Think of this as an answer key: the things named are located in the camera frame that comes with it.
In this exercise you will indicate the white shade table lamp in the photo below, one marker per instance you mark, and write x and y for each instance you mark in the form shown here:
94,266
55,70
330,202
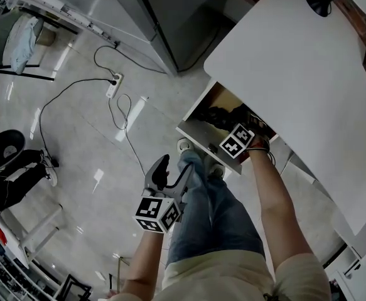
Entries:
319,0

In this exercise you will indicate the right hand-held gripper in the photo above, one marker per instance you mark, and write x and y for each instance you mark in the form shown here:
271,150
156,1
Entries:
236,141

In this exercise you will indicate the white drawer with brown bottom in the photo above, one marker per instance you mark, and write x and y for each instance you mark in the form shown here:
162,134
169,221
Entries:
201,130

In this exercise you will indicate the person's left forearm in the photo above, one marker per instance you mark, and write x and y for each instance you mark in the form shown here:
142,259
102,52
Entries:
145,262

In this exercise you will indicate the person's cream shirt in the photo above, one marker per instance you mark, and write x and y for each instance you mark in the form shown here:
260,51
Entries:
220,277

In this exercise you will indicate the grey chair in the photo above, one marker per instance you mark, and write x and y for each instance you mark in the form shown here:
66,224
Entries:
0,33

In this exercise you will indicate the person's right forearm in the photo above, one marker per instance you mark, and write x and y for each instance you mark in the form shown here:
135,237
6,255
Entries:
273,193

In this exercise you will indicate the person's white shoe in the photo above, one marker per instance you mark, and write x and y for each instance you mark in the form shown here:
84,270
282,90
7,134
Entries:
186,144
218,170

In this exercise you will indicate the person's blue jeans legs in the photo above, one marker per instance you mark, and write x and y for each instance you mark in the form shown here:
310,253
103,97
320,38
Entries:
214,218

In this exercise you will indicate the white desk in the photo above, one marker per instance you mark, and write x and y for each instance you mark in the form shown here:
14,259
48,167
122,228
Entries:
295,74

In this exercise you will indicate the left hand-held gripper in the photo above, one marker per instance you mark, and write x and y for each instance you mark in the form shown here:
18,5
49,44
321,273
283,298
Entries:
152,212

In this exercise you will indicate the light blue cloth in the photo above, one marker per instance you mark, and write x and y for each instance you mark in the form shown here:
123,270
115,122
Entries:
22,45

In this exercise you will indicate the white power strip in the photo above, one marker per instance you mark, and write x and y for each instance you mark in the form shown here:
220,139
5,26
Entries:
114,85

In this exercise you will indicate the white table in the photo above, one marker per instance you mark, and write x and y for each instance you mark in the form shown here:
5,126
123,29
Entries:
22,230

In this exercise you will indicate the grey metal cabinet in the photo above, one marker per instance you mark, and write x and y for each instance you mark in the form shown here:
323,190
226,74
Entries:
157,11

